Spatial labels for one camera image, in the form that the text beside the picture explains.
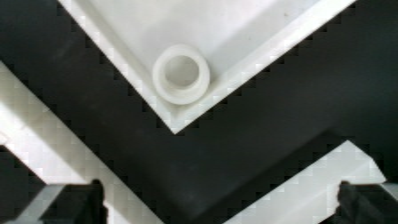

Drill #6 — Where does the white square table top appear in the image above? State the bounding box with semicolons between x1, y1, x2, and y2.
58;0;355;132

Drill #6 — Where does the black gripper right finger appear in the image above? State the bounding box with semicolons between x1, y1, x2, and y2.
320;182;398;224

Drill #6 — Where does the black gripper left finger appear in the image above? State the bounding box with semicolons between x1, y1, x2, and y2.
12;180;108;224

